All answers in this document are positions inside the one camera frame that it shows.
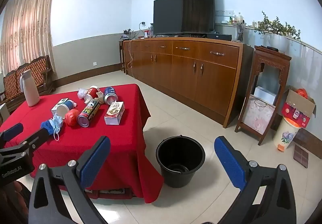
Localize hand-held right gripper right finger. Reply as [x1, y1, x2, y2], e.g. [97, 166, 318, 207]
[214, 135, 297, 224]

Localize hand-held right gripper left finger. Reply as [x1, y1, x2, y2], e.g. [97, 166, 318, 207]
[28, 135, 111, 224]

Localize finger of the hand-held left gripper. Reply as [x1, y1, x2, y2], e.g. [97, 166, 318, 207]
[0, 123, 24, 143]
[12, 129, 50, 158]

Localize blue cloth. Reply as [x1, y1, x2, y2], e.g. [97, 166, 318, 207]
[41, 120, 54, 136]

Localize blue face mask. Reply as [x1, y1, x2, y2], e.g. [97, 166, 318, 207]
[49, 115, 63, 141]

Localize blue and white cup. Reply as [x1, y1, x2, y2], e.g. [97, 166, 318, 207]
[55, 102, 77, 119]

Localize red plastic bag ball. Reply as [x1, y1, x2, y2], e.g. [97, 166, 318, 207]
[65, 109, 80, 127]

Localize black and red spray can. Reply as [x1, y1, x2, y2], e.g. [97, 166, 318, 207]
[77, 99, 101, 128]

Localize green and white box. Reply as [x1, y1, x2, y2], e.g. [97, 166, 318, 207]
[51, 98, 71, 116]

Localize white box with red print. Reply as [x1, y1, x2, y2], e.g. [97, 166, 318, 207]
[104, 101, 125, 125]

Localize black plastic bucket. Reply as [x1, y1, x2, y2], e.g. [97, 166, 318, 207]
[156, 135, 206, 188]

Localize beige paper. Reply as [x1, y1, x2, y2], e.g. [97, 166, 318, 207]
[94, 91, 105, 105]

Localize red paper cup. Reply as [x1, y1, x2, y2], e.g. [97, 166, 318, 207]
[84, 85, 101, 102]

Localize blue drink can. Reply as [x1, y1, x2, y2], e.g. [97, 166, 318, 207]
[104, 86, 119, 105]

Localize red tablecloth table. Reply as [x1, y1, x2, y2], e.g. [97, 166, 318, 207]
[0, 84, 164, 204]

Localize patterned rug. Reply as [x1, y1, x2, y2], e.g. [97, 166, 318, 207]
[86, 187, 134, 199]

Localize white thermos bottle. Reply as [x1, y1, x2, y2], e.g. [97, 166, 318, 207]
[20, 69, 40, 107]

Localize pink floral bag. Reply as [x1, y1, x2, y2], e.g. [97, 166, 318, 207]
[243, 96, 276, 134]

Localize white flowered bin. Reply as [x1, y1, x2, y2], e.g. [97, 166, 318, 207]
[273, 115, 301, 151]

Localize wooden upholstered bench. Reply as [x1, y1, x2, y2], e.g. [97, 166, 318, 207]
[0, 55, 57, 114]

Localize brown tile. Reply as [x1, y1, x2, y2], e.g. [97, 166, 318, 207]
[293, 145, 309, 168]

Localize cardboard box with red print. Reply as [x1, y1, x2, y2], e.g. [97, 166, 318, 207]
[281, 86, 317, 127]

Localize brown wooden sideboard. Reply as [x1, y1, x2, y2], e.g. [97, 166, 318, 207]
[123, 36, 254, 128]

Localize orange plastic bag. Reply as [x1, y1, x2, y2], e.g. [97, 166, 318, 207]
[295, 88, 309, 99]

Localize beige patterned curtain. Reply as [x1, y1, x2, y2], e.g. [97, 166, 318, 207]
[0, 0, 57, 76]

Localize small dark side table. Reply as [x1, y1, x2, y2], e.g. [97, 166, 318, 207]
[119, 40, 126, 71]

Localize carved wooden stand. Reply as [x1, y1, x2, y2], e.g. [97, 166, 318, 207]
[235, 46, 292, 146]

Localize black set-top box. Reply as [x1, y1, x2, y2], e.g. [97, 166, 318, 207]
[210, 33, 232, 41]

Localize glass vase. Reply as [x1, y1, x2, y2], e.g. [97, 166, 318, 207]
[236, 23, 246, 43]

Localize green trailing plant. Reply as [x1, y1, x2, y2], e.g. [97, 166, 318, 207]
[254, 11, 306, 46]

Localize bottles on ledge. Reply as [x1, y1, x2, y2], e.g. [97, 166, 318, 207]
[229, 13, 243, 24]

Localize black flat television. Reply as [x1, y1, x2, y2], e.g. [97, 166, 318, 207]
[153, 0, 215, 36]

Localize white hanging cable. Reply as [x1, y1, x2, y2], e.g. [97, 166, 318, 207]
[127, 39, 134, 68]

